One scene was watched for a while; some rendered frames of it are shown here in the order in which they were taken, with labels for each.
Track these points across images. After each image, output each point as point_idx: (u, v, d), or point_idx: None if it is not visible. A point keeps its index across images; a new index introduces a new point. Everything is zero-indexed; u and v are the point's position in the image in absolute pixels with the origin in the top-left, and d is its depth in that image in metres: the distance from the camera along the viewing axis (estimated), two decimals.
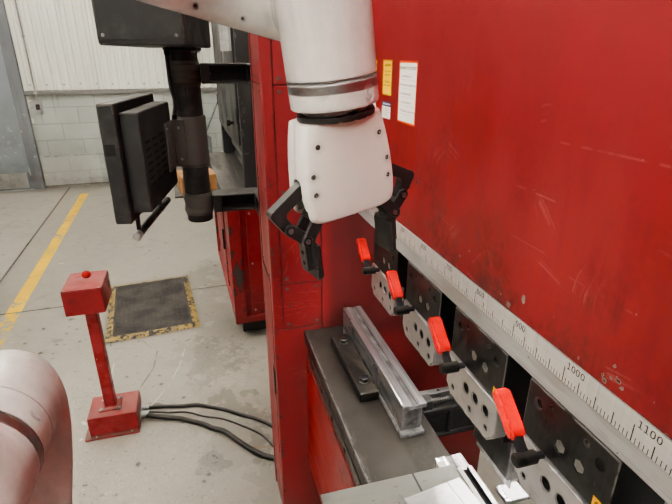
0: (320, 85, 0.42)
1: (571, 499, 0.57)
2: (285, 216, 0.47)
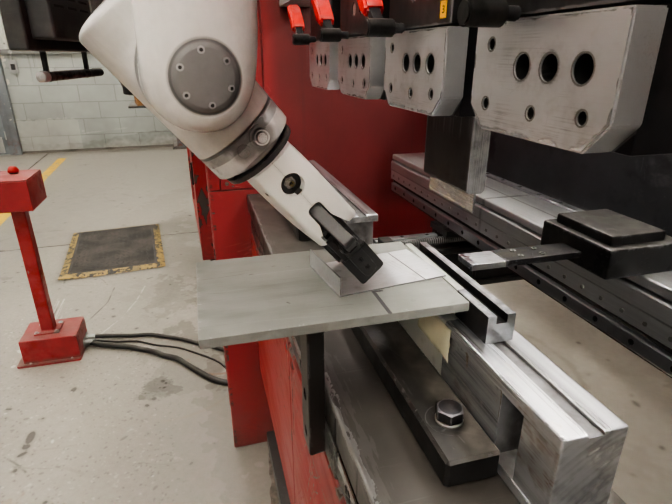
0: None
1: (570, 31, 0.29)
2: None
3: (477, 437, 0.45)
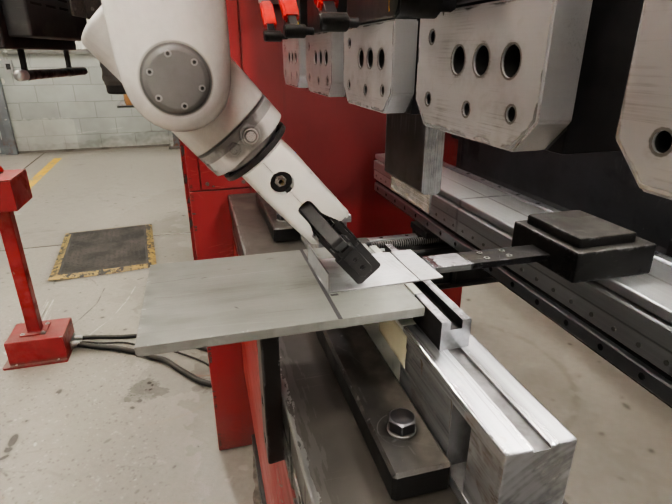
0: None
1: (499, 21, 0.27)
2: None
3: (428, 448, 0.43)
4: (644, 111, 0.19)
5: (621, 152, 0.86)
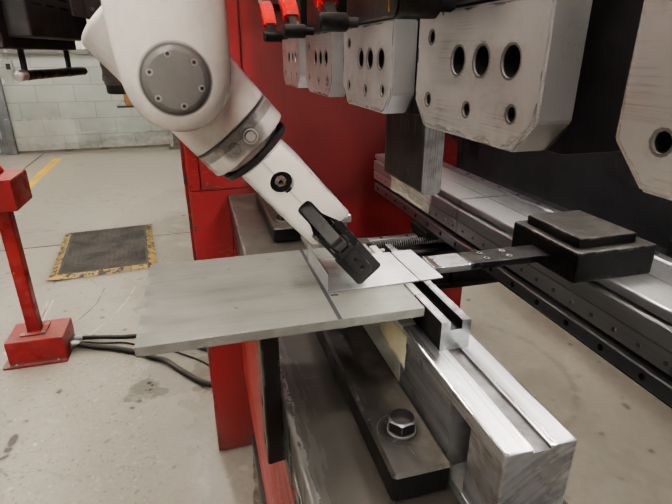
0: None
1: (499, 21, 0.27)
2: None
3: (428, 448, 0.43)
4: (644, 111, 0.19)
5: (621, 152, 0.86)
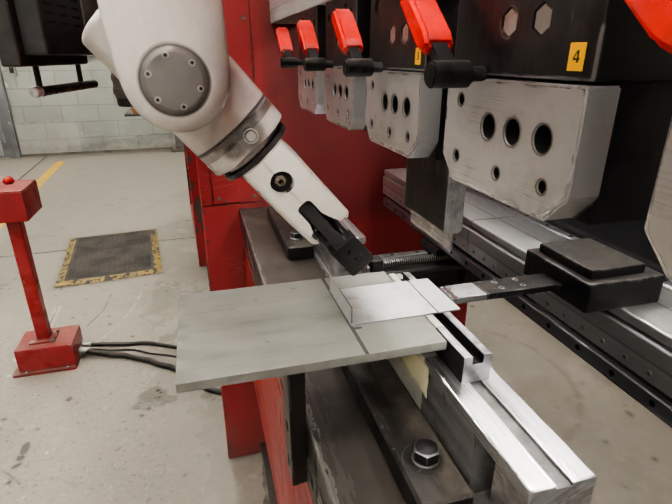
0: None
1: (530, 101, 0.29)
2: None
3: (452, 478, 0.45)
4: None
5: None
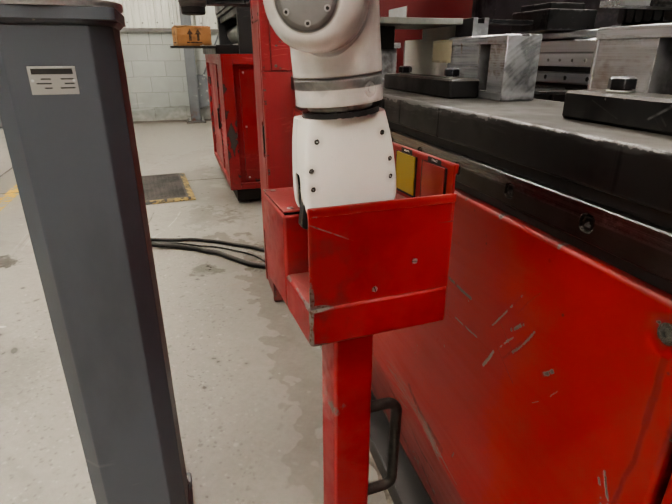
0: (320, 80, 0.43)
1: None
2: None
3: (467, 78, 0.81)
4: None
5: (587, 2, 1.24)
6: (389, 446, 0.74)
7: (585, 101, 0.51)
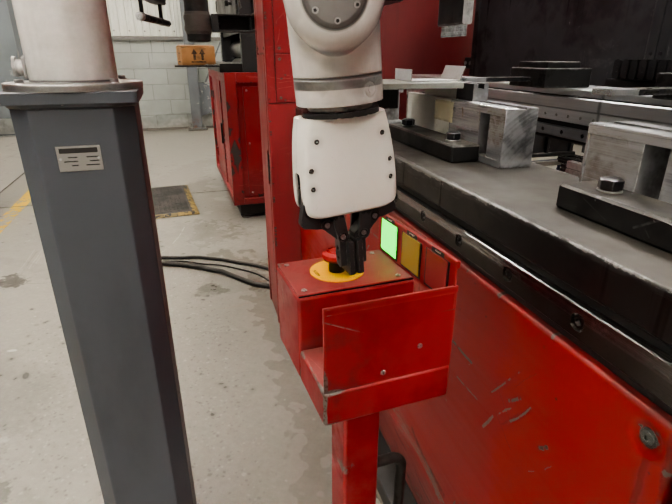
0: (320, 80, 0.43)
1: None
2: (314, 218, 0.50)
3: (467, 142, 0.85)
4: None
5: (583, 47, 1.29)
6: (394, 496, 0.78)
7: (577, 197, 0.56)
